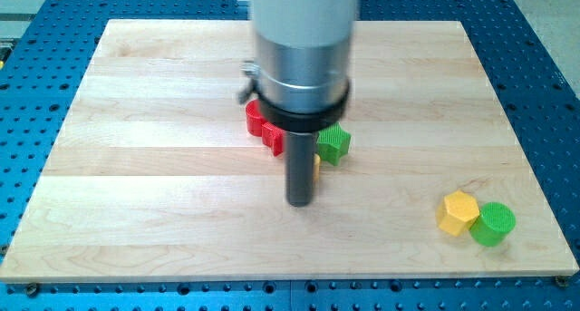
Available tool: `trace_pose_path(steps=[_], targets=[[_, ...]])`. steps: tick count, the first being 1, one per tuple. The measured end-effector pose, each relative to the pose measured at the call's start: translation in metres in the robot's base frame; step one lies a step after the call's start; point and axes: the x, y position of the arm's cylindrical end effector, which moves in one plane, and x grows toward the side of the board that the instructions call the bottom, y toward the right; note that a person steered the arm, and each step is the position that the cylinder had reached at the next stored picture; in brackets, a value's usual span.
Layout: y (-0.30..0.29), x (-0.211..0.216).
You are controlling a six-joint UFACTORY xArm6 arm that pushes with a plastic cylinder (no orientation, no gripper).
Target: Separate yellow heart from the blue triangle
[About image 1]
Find red moon-shaped block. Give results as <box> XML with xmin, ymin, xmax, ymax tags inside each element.
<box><xmin>245</xmin><ymin>99</ymin><xmax>285</xmax><ymax>156</ymax></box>

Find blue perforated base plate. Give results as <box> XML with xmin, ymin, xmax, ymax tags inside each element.
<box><xmin>1</xmin><ymin>0</ymin><xmax>579</xmax><ymax>310</ymax></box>

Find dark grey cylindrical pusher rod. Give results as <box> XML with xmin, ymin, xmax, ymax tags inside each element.
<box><xmin>285</xmin><ymin>132</ymin><xmax>316</xmax><ymax>207</ymax></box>

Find green cylinder block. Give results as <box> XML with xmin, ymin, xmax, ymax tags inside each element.
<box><xmin>469</xmin><ymin>202</ymin><xmax>517</xmax><ymax>247</ymax></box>

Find light wooden board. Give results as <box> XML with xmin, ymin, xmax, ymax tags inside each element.
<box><xmin>1</xmin><ymin>20</ymin><xmax>578</xmax><ymax>283</ymax></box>

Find yellow hexagon block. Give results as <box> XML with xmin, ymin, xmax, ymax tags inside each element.
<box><xmin>435</xmin><ymin>190</ymin><xmax>479</xmax><ymax>237</ymax></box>

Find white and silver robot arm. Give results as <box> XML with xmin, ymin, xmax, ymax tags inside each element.
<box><xmin>239</xmin><ymin>0</ymin><xmax>359</xmax><ymax>207</ymax></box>

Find green star block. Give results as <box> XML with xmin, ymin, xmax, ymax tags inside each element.
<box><xmin>316</xmin><ymin>122</ymin><xmax>352</xmax><ymax>166</ymax></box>

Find yellow heart block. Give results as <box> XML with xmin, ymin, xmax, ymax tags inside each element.
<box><xmin>313</xmin><ymin>153</ymin><xmax>321</xmax><ymax>183</ymax></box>

